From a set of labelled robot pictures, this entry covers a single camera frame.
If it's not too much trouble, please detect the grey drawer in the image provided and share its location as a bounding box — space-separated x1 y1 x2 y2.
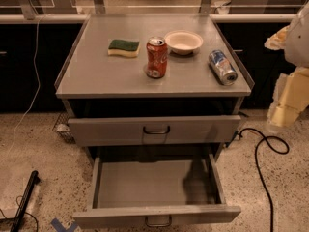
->
69 115 240 146
73 155 241 229

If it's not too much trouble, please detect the red soda can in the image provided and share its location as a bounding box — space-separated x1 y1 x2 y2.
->
146 37 168 78

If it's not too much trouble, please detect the black floor cable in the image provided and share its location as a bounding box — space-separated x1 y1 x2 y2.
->
237 127 291 232

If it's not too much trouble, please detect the white bowl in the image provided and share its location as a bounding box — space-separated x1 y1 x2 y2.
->
164 30 204 56

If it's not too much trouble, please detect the white railing counter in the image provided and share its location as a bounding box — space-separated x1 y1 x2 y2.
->
0 0 308 23

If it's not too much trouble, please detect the black bar on floor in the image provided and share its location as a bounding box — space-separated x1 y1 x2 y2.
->
10 170 40 232

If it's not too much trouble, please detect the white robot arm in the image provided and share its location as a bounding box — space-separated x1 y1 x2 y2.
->
265 3 309 128

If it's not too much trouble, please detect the grey top drawer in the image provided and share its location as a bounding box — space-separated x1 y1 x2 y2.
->
69 115 240 146

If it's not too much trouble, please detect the grey drawer cabinet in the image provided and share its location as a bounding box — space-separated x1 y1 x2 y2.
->
53 13 255 166

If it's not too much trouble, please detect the blue silver soda can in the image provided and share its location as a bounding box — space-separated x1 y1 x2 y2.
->
209 50 238 86

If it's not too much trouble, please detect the green yellow sponge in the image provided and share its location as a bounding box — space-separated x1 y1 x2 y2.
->
107 39 140 58

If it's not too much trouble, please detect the white hanging cable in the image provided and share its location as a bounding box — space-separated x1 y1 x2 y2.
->
6 14 46 157

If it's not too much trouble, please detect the wire mesh basket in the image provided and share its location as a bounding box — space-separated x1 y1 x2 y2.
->
52 112 75 144

